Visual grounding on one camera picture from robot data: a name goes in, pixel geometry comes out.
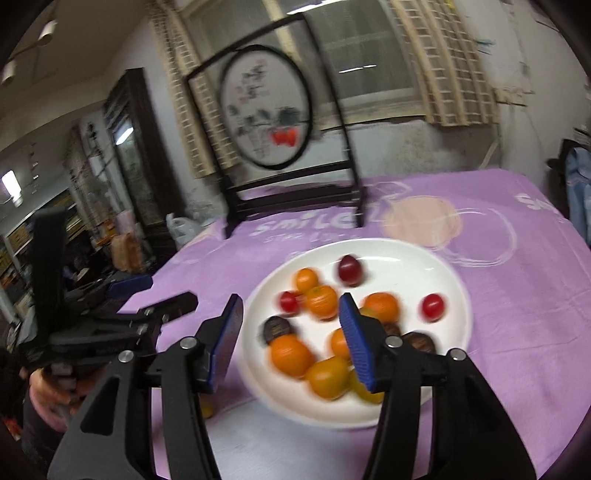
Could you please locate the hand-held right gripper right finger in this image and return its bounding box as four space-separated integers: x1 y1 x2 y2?
338 292 539 480

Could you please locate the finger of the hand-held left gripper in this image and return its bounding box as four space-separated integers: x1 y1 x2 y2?
115 291 199 333
69 275 153 308

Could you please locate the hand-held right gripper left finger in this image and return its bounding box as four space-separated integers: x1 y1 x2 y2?
46 293 245 480

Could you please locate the orange tangerine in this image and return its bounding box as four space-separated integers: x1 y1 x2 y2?
304 285 339 320
329 327 354 363
270 335 315 377

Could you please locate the yellow-orange citrus fruit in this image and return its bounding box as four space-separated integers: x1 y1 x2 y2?
305 356 350 400

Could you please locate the dark red tomato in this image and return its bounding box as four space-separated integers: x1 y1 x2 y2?
337 255 370 285

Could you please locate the red cherry tomato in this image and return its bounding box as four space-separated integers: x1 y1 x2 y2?
419 294 446 321
278 291 302 315

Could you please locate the white round plate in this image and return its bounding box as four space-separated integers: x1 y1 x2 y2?
236 237 474 430

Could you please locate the person's left forearm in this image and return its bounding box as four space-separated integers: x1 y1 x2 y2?
0 397 70 467

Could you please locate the person's left hand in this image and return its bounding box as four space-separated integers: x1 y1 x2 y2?
28 369 107 432

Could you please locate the cluttered storage shelf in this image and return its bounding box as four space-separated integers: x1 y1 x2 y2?
0 185 88 319

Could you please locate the white plastic bag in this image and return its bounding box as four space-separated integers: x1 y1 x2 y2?
166 213 204 250

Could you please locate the dark wooden cabinet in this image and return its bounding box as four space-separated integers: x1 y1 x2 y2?
102 68 185 232

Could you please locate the purple printed blanket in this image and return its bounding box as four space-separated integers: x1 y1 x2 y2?
124 168 591 480

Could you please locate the round embroidery table screen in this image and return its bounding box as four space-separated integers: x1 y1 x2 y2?
185 11 370 239

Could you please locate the ceiling lamp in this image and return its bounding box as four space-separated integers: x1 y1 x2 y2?
0 18 58 86

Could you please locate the black hat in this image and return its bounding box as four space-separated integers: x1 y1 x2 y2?
545 138 573 185

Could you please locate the light blue cloth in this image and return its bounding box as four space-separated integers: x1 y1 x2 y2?
566 148 591 241

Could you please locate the window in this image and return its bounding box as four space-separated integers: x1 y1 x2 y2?
305 0 426 123

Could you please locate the white power cable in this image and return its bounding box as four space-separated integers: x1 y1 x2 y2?
482 138 502 169

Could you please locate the wall power outlet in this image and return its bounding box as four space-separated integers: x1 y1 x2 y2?
496 88 527 107

